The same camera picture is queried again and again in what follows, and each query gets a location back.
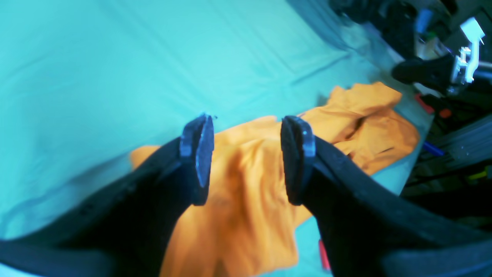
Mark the orange T-shirt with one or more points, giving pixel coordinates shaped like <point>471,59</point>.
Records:
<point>247,226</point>

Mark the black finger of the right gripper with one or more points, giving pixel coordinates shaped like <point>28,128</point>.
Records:
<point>368,231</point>

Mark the green table cloth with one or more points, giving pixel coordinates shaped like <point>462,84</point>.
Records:
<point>84,82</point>

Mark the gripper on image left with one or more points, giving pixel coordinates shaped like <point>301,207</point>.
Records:
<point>442,76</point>

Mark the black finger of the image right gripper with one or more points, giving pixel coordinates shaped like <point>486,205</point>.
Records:
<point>123,230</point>

